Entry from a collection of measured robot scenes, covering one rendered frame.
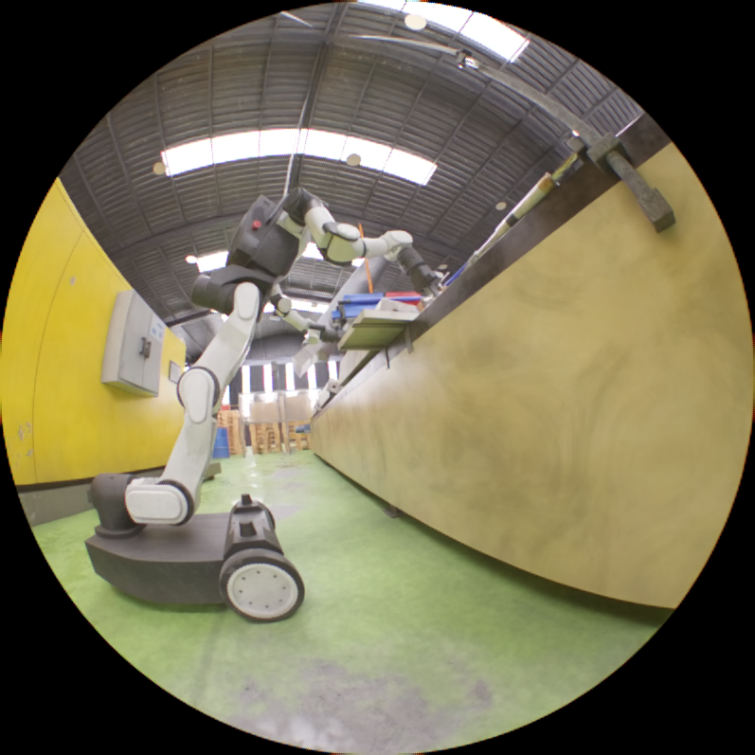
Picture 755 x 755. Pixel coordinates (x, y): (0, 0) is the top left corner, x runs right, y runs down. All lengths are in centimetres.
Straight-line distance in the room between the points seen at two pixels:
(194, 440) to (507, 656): 87
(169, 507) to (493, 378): 87
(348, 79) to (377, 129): 220
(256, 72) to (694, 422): 963
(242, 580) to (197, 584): 14
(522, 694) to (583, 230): 70
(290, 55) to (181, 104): 337
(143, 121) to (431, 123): 915
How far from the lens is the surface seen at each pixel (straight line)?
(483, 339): 55
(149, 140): 1042
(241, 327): 83
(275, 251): 98
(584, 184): 48
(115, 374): 222
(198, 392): 76
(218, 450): 751
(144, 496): 82
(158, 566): 74
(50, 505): 192
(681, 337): 38
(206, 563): 69
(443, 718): 49
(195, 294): 95
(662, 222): 39
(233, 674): 62
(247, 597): 67
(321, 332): 145
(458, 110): 981
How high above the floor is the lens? 45
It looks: 11 degrees up
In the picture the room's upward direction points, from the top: 8 degrees counter-clockwise
